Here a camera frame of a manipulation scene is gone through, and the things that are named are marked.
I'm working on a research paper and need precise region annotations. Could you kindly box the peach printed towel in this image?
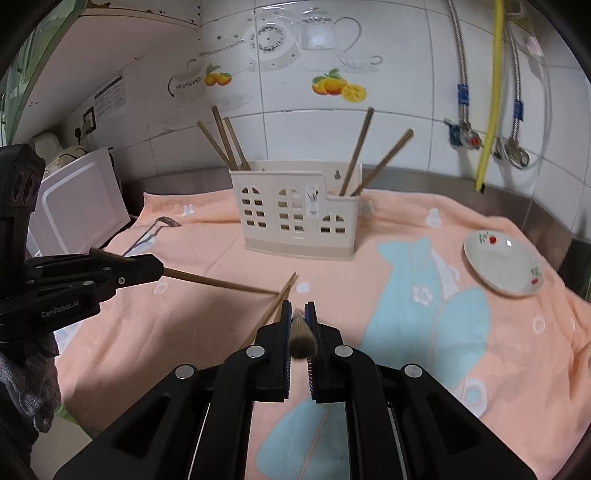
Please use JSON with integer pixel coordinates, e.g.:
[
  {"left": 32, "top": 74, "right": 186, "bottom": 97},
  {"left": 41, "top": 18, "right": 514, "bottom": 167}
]
[{"left": 55, "top": 187, "right": 591, "bottom": 480}]

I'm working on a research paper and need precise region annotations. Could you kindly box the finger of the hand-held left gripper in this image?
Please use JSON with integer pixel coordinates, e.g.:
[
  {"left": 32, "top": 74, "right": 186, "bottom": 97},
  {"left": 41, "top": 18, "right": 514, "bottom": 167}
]
[{"left": 25, "top": 251, "right": 165, "bottom": 300}]

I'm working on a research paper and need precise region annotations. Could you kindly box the white plastic container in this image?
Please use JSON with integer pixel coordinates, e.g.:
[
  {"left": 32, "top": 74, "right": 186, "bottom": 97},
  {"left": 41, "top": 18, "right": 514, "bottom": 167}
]
[{"left": 25, "top": 147, "right": 132, "bottom": 259}]

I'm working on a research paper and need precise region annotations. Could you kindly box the white wall label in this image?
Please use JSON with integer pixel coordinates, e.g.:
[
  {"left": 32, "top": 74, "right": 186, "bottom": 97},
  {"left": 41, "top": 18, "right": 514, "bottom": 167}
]
[{"left": 95, "top": 75, "right": 126, "bottom": 114}]

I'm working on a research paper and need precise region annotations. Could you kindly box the cream plastic utensil holder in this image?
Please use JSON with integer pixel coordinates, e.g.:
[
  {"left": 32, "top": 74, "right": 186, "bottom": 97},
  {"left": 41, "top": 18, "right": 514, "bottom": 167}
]
[{"left": 229, "top": 159, "right": 362, "bottom": 261}]

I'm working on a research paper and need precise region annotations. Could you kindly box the white flower-print plate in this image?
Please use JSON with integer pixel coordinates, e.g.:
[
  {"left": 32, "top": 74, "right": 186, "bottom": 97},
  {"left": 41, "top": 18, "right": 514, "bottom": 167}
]
[{"left": 463, "top": 230, "right": 544, "bottom": 296}]

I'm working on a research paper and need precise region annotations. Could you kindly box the sliced orange wall sticker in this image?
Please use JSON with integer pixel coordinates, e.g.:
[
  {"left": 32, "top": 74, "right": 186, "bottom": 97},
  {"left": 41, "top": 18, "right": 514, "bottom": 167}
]
[{"left": 311, "top": 69, "right": 368, "bottom": 103}]

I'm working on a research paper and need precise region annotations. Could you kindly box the red-handled water valve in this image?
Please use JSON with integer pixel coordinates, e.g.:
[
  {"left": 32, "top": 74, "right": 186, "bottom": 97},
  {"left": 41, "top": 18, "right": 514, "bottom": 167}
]
[{"left": 444, "top": 117, "right": 483, "bottom": 149}]

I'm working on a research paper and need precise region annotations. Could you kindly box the metal water valve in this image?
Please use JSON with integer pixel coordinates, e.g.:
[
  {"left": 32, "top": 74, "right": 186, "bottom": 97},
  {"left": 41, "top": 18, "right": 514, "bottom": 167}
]
[{"left": 496, "top": 136, "right": 531, "bottom": 167}]

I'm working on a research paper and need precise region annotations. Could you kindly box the braided metal hose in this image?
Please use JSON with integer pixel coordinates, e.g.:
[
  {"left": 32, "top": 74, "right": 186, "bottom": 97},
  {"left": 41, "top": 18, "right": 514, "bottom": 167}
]
[
  {"left": 505, "top": 18, "right": 525, "bottom": 139},
  {"left": 447, "top": 0, "right": 471, "bottom": 125}
]

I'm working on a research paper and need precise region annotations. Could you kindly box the metal spoon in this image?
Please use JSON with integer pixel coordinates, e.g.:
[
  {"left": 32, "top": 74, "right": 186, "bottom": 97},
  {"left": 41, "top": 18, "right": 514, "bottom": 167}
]
[{"left": 122, "top": 216, "right": 182, "bottom": 257}]

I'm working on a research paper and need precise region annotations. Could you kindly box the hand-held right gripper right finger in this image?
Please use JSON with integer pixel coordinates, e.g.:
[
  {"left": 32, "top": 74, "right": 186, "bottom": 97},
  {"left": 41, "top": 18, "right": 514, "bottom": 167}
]
[{"left": 305, "top": 301, "right": 536, "bottom": 480}]

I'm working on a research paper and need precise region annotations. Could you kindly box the clear plastic tube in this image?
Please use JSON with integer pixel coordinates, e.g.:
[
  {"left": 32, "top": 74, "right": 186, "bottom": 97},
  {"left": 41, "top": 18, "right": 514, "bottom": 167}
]
[{"left": 492, "top": 23, "right": 554, "bottom": 169}]

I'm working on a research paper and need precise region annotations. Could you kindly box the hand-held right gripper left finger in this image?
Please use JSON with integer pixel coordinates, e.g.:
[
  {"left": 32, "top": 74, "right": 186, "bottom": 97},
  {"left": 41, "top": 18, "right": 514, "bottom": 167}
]
[{"left": 53, "top": 300, "right": 293, "bottom": 480}]

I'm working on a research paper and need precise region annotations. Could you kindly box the yellow gas hose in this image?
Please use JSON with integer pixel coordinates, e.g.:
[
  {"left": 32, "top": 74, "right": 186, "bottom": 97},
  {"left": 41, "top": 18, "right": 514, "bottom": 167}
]
[{"left": 475, "top": 0, "right": 505, "bottom": 193}]

